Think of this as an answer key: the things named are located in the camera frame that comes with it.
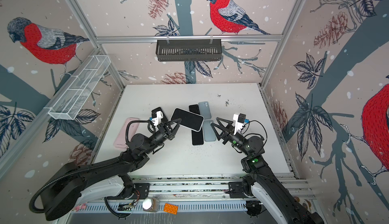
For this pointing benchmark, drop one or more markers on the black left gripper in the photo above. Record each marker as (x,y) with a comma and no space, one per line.
(166,132)

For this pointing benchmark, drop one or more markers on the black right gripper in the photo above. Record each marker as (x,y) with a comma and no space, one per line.
(229,133)

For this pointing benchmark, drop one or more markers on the large phone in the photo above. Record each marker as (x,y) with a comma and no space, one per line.
(208,133)

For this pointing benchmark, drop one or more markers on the black phone table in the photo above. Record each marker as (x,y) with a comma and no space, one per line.
(189,120)

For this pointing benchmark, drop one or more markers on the black phone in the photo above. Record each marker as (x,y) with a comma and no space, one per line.
(165,119)

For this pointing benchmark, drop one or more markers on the blue phone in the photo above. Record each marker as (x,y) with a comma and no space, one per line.
(197,138)

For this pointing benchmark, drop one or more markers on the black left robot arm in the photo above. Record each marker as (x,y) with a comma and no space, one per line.
(73,185)

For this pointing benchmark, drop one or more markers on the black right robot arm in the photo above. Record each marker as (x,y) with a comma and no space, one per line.
(259,181)

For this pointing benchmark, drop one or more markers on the small phone light case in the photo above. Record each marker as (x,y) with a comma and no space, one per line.
(204,109)

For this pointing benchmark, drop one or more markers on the pink phone case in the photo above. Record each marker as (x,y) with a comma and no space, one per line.
(120,141)

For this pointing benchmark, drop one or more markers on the clear jar white lid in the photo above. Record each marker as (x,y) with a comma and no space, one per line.
(150,204)

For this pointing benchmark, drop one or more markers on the orange toy brick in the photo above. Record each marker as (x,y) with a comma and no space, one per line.
(171,209)

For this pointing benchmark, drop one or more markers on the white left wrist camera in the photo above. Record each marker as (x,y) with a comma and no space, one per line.
(157,116)

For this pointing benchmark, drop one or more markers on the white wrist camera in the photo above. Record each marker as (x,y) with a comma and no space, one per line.
(240,122)
(157,116)

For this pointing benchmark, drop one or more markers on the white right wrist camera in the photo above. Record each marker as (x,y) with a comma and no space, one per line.
(240,122)

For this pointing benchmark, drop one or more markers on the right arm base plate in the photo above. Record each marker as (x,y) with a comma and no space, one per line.
(239,190)

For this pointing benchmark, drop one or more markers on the black wire wall basket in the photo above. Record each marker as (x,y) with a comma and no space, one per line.
(189,50)

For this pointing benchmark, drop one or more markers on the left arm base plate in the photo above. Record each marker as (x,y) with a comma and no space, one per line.
(139,191)

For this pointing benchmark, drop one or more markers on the white mesh wall basket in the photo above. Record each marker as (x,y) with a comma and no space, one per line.
(73,99)

